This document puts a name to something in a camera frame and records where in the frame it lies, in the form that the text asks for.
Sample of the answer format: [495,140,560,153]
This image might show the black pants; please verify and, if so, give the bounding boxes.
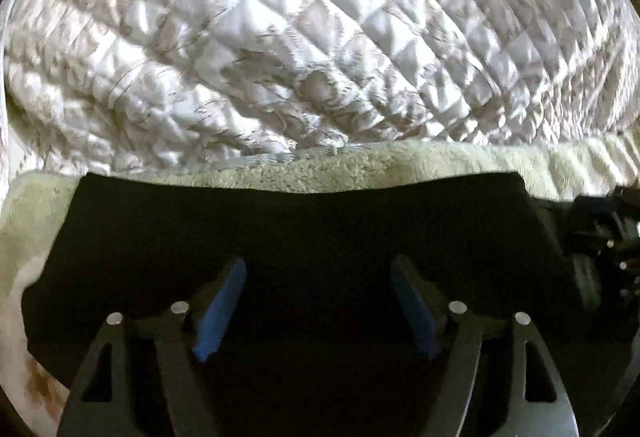
[22,174,573,436]

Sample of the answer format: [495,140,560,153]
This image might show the fleece floral blanket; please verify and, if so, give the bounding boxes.
[1,126,639,436]

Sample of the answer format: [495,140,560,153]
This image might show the quilted beige comforter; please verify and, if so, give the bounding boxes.
[1,0,639,174]

